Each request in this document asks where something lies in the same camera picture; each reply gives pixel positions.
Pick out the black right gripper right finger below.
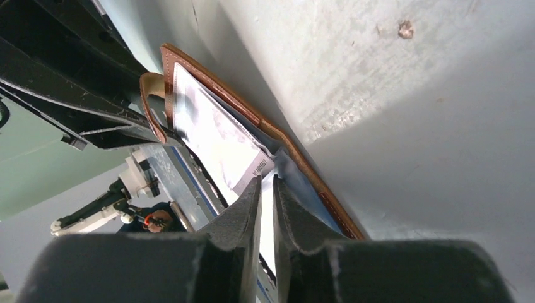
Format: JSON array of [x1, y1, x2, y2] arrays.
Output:
[[273, 177, 513, 302]]

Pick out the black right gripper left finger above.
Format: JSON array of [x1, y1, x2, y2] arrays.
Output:
[[16, 177, 262, 302]]

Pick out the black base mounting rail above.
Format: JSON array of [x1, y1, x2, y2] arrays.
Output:
[[142, 144, 277, 303]]

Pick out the brown leather card holder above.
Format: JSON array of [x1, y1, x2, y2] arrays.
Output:
[[139, 43, 367, 240]]

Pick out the white striped credit cards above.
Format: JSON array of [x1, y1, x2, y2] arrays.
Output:
[[172, 63, 276, 271]]

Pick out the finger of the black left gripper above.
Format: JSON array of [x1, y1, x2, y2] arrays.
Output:
[[1, 1, 146, 101], [1, 39, 182, 150]]

